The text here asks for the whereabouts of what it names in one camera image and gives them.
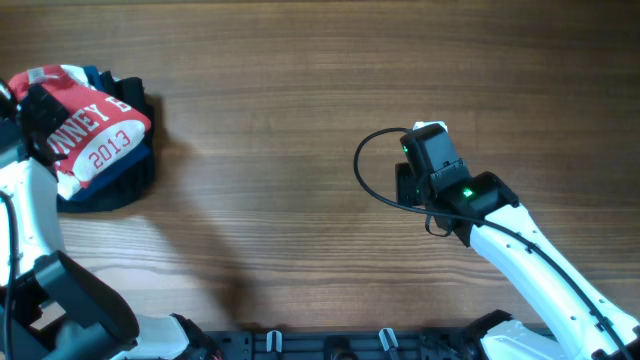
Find blue folded garment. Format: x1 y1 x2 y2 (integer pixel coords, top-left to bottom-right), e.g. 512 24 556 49
71 65 151 202

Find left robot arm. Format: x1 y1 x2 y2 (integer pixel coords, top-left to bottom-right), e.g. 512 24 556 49
1 84 224 359

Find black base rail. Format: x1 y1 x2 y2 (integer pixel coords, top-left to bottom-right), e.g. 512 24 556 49
209 328 465 360

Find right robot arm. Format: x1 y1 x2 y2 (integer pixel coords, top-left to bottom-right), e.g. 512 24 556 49
395 163 639 359

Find red t-shirt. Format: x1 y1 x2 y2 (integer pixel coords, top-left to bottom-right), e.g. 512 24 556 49
9 65 152 188

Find black folded garment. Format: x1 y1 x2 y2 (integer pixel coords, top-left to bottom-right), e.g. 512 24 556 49
57 71 156 213

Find right black cable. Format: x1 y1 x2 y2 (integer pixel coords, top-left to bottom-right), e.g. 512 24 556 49
352 126 636 360

